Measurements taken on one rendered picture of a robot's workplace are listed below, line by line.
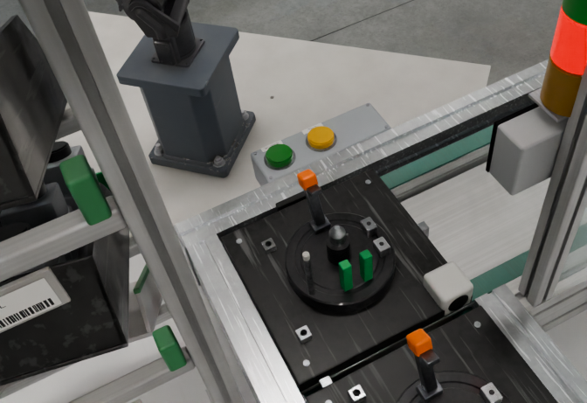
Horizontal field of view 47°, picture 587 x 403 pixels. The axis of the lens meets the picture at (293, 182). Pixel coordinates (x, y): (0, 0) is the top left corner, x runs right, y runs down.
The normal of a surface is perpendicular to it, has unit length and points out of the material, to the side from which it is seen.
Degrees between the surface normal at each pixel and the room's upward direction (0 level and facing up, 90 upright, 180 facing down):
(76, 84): 90
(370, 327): 0
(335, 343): 0
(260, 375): 0
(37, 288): 90
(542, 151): 90
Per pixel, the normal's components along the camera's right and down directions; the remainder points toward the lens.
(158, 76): -0.10, -0.64
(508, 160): -0.89, 0.40
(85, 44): 0.44, 0.66
